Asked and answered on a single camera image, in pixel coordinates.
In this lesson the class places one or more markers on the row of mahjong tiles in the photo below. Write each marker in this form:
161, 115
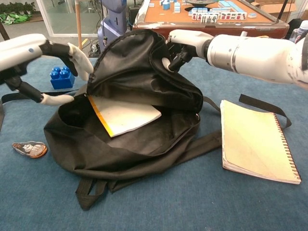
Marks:
216, 16

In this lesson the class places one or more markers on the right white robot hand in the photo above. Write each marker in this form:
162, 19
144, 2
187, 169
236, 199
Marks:
192, 39

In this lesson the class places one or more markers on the white book orange spine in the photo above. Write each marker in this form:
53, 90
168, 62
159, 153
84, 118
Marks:
127, 115

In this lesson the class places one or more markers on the brown mahjong table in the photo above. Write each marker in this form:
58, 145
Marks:
158, 18

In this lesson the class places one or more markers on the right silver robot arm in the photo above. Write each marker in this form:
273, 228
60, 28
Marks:
255, 55

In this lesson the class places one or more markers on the blue table cloth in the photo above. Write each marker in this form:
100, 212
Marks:
192, 207

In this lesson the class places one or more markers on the beige spiral notebook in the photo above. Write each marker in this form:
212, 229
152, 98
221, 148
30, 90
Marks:
252, 142

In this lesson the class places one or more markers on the glass door with frame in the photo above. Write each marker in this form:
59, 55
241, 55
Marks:
62, 16

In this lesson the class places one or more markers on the green plants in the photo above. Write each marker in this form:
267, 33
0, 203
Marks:
16, 12

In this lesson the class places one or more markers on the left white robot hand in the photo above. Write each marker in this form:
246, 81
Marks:
16, 51

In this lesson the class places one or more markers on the small snack packet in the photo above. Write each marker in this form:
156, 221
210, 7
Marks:
30, 149

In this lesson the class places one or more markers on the blue toy brick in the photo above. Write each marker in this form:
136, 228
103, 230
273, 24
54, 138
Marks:
61, 79

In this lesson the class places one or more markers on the black backpack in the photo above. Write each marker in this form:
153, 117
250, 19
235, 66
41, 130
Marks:
144, 149

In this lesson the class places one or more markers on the blue-grey machine pedestal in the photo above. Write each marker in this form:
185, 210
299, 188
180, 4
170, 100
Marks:
113, 26

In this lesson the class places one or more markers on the wooden pole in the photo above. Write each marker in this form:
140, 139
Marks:
78, 21

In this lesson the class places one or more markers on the clear plastic water bottle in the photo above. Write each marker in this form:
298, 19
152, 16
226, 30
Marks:
302, 30

